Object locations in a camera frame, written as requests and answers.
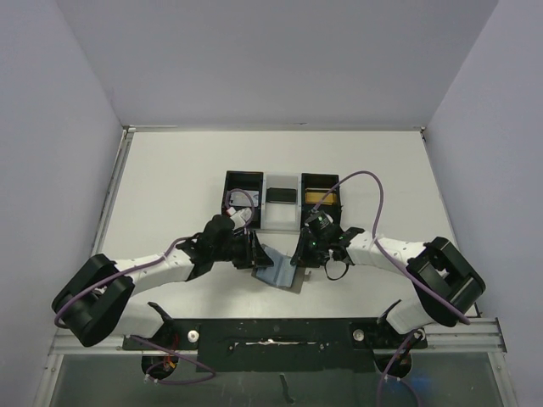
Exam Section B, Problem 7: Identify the grey leather card holder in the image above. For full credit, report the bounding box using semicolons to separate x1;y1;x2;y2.
251;245;312;294

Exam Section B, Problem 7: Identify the black white three-bin tray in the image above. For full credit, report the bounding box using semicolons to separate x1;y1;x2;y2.
221;170;342;231

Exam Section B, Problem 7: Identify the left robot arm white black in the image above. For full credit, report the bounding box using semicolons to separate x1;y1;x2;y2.
52;215;274;347

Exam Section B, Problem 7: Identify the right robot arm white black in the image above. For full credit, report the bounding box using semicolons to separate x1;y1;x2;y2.
291;211;486;334

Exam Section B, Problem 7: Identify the silver card in left bin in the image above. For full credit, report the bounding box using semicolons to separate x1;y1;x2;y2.
228;190;260;208

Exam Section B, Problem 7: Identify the gold card in right bin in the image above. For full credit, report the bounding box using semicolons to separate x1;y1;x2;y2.
305;189;339;205

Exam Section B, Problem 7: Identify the black card in middle bin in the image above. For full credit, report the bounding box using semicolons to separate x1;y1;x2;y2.
266;187;298;204

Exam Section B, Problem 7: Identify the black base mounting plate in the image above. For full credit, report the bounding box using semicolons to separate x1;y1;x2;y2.
122;317;407;373

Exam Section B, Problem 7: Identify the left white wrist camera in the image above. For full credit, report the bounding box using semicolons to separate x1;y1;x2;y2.
225;207;254;230

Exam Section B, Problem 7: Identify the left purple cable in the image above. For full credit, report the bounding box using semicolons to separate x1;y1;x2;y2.
53;188;260;386

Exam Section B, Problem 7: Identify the aluminium frame rail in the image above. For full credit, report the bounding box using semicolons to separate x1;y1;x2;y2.
417;318;507;353

